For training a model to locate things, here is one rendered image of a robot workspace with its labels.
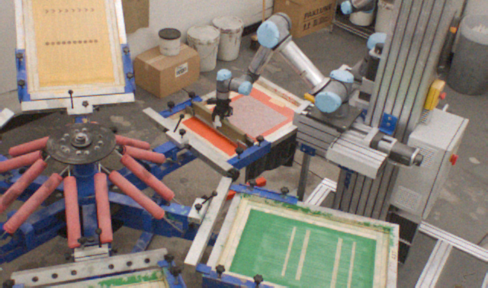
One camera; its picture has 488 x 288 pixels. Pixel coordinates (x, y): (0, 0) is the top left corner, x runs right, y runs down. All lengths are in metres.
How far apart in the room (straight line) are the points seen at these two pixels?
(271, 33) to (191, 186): 1.91
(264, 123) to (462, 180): 2.06
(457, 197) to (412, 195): 1.55
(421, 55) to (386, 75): 0.20
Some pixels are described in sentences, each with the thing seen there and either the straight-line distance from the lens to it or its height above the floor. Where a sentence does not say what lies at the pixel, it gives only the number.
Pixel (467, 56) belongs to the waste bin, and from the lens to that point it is 5.85.
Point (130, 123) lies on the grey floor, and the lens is 4.94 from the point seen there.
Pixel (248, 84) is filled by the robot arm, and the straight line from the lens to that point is 2.97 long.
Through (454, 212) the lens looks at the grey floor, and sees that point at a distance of 4.58.
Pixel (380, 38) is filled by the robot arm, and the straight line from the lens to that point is 3.30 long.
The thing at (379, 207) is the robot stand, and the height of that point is 0.67.
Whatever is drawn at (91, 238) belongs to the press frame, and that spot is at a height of 1.05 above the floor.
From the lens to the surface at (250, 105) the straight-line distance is 3.50.
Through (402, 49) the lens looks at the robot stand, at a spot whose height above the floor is 1.64.
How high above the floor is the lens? 2.90
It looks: 36 degrees down
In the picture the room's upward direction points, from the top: 5 degrees clockwise
